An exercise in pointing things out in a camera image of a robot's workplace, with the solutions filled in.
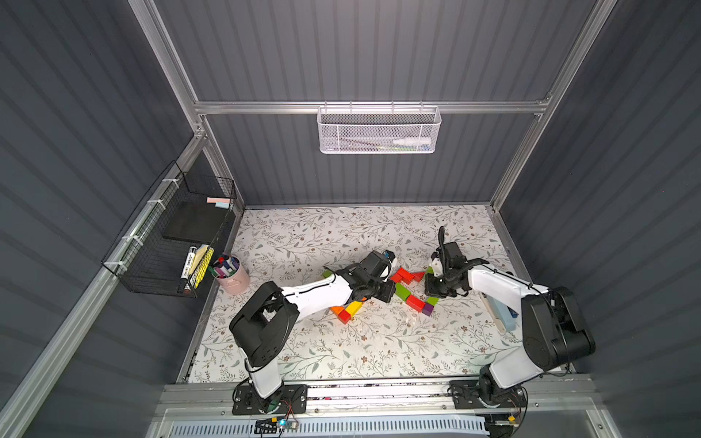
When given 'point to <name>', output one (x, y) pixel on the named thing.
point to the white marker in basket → (412, 141)
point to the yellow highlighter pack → (203, 259)
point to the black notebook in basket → (196, 221)
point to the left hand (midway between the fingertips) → (394, 289)
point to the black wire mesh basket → (142, 260)
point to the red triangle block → (418, 276)
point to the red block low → (405, 275)
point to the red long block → (415, 303)
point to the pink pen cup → (232, 276)
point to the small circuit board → (274, 425)
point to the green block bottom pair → (433, 300)
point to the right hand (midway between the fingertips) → (429, 290)
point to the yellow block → (353, 307)
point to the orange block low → (336, 309)
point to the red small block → (344, 317)
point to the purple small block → (427, 309)
